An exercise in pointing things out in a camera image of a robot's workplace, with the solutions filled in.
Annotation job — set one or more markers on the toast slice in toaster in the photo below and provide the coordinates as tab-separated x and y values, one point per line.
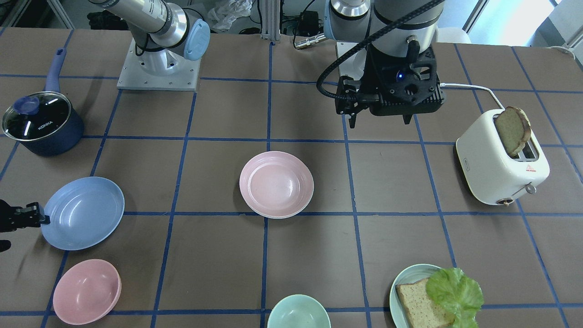
514	129

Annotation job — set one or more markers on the brown bread slice on plate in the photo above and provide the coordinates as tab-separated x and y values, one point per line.
420	310

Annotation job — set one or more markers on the navy blue saucepan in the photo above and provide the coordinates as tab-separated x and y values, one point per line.
45	122

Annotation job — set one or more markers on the aluminium frame post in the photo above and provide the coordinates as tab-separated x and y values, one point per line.
270	11

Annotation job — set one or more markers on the pink plate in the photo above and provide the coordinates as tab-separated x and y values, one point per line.
276	177

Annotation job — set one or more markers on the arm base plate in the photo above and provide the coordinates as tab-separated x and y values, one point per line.
157	71
354	66

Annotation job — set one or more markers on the green plate with food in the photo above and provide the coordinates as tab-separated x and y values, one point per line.
409	275

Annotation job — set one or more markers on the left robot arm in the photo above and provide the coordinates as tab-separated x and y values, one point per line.
397	28

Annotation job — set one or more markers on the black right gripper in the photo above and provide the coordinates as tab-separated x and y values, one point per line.
18	217

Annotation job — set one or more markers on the blue plate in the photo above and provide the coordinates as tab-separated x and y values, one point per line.
83	213

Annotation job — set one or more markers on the cream white plate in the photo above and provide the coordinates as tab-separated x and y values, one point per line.
278	210

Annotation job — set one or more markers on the green bowl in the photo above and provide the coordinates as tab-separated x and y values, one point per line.
298	311

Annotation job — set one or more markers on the white toaster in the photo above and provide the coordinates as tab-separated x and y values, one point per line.
492	176

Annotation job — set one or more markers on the pink bowl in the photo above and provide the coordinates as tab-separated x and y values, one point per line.
87	292

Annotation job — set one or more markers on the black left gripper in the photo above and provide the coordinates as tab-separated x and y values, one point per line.
374	75

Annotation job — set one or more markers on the green lettuce leaf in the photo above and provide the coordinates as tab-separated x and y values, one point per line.
457	294

